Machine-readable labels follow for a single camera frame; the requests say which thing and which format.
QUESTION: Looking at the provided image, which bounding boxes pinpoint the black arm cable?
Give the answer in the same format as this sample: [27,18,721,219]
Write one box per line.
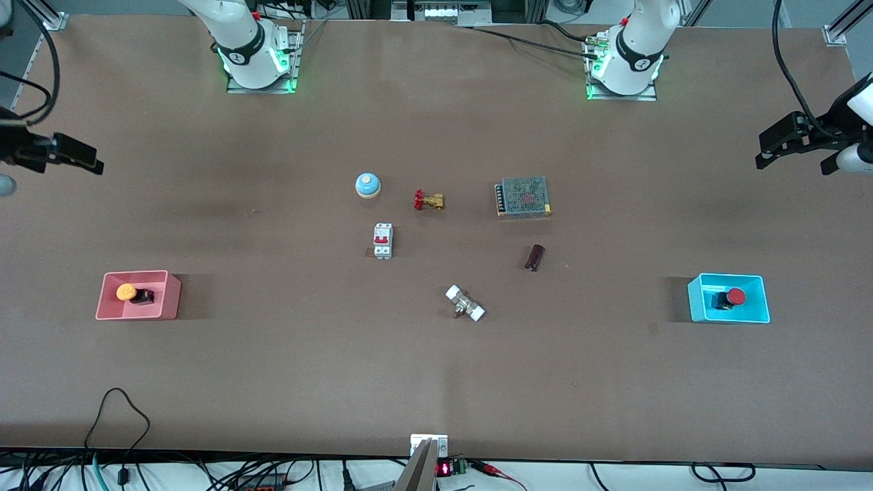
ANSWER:
[772,0,829,134]
[0,0,62,125]

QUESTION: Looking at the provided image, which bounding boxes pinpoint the black base power cable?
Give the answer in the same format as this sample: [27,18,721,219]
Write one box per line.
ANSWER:
[464,20,608,58]

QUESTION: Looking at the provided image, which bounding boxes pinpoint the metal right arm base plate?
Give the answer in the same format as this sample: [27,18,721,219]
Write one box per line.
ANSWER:
[226,19,305,95]

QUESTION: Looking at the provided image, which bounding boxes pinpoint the metal mesh power supply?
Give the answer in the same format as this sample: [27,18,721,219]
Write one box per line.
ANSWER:
[494,176,552,220]

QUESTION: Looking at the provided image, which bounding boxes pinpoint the blue plastic bin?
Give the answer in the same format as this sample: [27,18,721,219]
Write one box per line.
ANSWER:
[687,273,771,324]

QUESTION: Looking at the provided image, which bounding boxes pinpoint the red clip lead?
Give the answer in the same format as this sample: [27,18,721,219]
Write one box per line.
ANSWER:
[469,461,529,491]

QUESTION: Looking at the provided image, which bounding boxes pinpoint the grey camera mount bar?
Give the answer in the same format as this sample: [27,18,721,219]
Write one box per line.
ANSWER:
[394,438,438,491]

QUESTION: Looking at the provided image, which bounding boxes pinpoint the black coiled cable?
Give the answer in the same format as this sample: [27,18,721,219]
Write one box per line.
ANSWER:
[691,462,757,484]

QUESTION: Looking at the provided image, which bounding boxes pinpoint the metal fitting white caps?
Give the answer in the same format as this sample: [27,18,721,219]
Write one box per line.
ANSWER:
[445,284,486,323]

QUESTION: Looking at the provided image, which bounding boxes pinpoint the pink plastic bin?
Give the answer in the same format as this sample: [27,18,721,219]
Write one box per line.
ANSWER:
[95,270,182,321]

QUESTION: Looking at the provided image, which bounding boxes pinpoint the white mount bracket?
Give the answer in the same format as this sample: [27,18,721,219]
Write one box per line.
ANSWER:
[410,433,449,458]

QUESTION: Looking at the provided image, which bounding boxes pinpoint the black looped table cable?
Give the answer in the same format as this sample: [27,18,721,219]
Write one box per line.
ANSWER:
[83,387,152,486]

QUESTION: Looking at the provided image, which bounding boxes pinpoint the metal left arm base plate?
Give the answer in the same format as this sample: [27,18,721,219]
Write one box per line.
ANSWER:
[585,35,658,102]

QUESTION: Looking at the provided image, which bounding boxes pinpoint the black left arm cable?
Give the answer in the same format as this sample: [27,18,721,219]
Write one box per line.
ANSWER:
[772,0,829,134]

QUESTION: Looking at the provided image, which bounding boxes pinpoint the yellow mushroom push button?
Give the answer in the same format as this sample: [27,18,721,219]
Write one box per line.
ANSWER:
[116,283,156,306]

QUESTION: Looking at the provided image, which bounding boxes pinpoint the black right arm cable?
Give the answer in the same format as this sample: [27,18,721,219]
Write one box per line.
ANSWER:
[0,0,62,125]

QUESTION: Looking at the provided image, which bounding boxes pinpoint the grey metal equipment box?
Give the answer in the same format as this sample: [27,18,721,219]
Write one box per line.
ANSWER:
[391,0,493,26]

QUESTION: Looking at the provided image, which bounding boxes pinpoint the aluminium frame corner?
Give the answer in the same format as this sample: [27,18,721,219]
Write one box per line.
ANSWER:
[822,0,873,46]
[19,0,70,32]

